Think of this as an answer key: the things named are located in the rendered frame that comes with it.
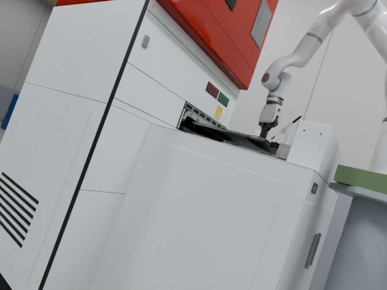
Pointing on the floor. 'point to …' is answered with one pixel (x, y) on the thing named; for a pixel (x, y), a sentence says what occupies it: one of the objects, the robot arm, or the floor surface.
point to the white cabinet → (215, 220)
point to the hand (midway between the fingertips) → (264, 133)
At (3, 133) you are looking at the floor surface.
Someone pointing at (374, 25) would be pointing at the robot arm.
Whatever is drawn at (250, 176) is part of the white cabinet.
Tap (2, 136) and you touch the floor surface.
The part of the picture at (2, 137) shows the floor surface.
